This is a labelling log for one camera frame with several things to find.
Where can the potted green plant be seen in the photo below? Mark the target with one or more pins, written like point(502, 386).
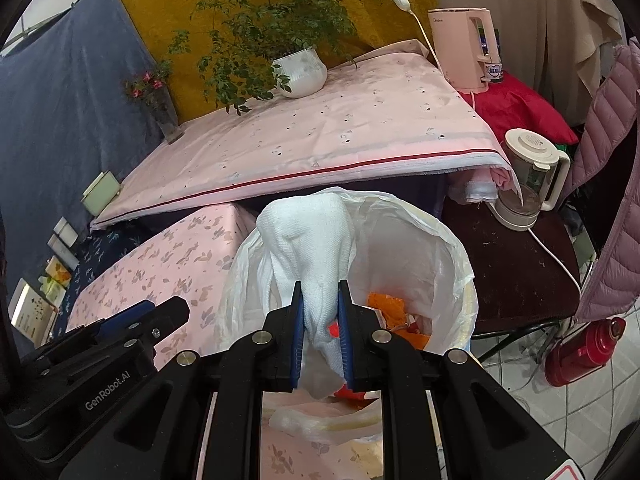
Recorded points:
point(297, 72)

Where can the pink tablecloth with red stripe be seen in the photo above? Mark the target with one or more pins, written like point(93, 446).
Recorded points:
point(325, 130)

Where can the red thermos flask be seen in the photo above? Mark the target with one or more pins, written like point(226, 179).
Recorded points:
point(582, 355)

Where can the bin with white bag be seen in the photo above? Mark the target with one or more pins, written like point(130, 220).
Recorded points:
point(420, 260)

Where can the pink down jacket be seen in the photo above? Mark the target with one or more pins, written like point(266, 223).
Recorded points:
point(610, 170)

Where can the pink electric kettle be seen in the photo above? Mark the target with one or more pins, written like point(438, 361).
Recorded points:
point(455, 45)

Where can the yellow and green box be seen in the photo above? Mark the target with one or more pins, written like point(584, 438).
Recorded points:
point(57, 277)

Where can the beige curtain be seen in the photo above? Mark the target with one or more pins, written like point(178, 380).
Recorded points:
point(540, 15)

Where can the white towel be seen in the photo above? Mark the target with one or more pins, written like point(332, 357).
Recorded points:
point(310, 260)

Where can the small white box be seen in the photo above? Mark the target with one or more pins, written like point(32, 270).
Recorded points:
point(65, 231)
point(62, 252)

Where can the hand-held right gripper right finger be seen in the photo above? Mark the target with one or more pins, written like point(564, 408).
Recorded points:
point(345, 335)

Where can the white flat box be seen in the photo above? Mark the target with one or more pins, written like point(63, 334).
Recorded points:
point(32, 312)

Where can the dark maroon stool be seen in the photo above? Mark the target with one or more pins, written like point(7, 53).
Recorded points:
point(510, 275)

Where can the yellow hanging cloth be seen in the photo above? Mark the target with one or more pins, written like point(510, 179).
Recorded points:
point(165, 5)

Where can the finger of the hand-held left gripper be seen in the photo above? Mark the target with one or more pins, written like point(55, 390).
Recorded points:
point(125, 316)
point(165, 317)

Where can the blue hanging cloth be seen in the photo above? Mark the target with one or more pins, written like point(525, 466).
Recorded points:
point(65, 110)

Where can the pink floral tablecloth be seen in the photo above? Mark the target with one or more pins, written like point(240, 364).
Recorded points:
point(180, 260)

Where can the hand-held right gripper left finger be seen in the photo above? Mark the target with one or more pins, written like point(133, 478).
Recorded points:
point(298, 335)

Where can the red cloth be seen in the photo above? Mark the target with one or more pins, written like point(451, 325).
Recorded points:
point(525, 110)

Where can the glass vase with flowers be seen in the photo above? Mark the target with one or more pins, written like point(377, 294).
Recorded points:
point(167, 120)

